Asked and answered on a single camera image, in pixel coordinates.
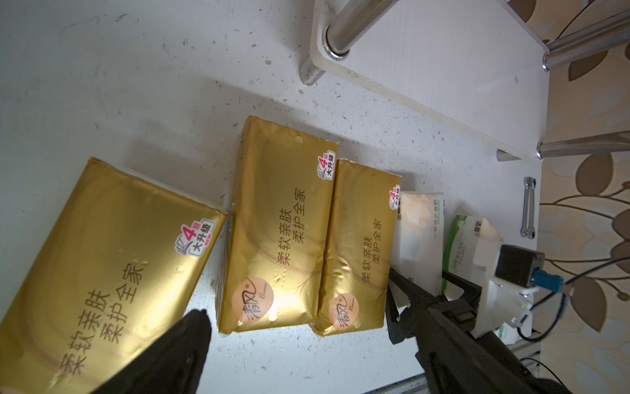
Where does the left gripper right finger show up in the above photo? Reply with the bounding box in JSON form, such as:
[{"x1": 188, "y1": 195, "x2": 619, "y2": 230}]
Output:
[{"x1": 386, "y1": 270, "x2": 568, "y2": 393}]

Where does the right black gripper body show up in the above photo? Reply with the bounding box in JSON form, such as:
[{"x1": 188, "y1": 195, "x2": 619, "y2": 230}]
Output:
[{"x1": 432, "y1": 270, "x2": 492, "y2": 340}]

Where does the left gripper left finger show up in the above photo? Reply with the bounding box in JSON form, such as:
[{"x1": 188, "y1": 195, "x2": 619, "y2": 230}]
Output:
[{"x1": 94, "y1": 310, "x2": 212, "y2": 393}]

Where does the white tissue pack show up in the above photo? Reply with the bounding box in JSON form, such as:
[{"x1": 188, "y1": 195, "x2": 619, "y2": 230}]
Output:
[
  {"x1": 494, "y1": 323, "x2": 520, "y2": 346},
  {"x1": 442, "y1": 214, "x2": 503, "y2": 287},
  {"x1": 391, "y1": 191, "x2": 445, "y2": 296}
]

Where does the gold tissue pack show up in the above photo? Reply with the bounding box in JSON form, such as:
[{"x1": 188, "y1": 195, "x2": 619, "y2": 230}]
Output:
[
  {"x1": 1, "y1": 158, "x2": 226, "y2": 393},
  {"x1": 311, "y1": 159, "x2": 401, "y2": 337},
  {"x1": 218, "y1": 116, "x2": 339, "y2": 335}
]

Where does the white two-tier shelf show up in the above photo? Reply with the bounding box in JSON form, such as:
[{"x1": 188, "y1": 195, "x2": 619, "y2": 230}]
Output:
[{"x1": 299, "y1": 1, "x2": 629, "y2": 162}]

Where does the silver wrench right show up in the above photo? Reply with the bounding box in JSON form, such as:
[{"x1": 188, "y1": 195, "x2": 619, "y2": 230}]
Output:
[{"x1": 525, "y1": 177, "x2": 536, "y2": 240}]

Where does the silver wrench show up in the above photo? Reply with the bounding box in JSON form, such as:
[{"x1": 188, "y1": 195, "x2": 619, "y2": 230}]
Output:
[
  {"x1": 525, "y1": 177, "x2": 536, "y2": 240},
  {"x1": 520, "y1": 177, "x2": 533, "y2": 238}
]

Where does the silver wrench left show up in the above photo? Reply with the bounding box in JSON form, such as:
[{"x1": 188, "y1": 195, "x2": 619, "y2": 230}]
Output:
[{"x1": 520, "y1": 177, "x2": 533, "y2": 238}]

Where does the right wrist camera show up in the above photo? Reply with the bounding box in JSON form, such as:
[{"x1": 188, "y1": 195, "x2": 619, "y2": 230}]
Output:
[{"x1": 472, "y1": 241, "x2": 569, "y2": 338}]

